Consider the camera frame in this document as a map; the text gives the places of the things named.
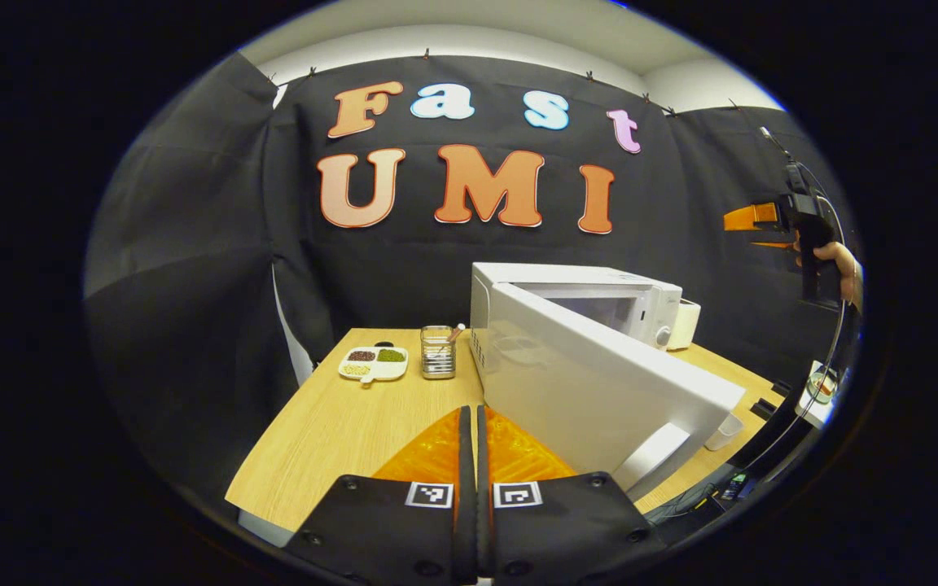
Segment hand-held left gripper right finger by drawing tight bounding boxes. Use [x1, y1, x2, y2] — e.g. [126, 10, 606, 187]
[476, 405, 669, 586]

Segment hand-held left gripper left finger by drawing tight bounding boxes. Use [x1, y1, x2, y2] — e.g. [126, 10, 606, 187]
[282, 405, 474, 586]

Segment white microwave oven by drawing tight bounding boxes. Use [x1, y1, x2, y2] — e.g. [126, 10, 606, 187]
[469, 262, 747, 503]

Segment white low stand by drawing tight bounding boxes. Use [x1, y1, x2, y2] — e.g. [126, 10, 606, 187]
[795, 362, 848, 430]

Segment white divided bean dish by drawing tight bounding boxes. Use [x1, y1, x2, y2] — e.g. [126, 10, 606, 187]
[338, 346, 410, 385]

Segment glass cup with sticks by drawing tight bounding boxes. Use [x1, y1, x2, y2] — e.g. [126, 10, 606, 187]
[420, 324, 467, 381]

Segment white ribbed rectangular plate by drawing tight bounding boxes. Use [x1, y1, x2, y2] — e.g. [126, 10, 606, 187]
[703, 413, 745, 452]

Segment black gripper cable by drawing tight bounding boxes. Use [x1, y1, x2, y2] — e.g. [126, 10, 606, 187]
[664, 175, 853, 514]

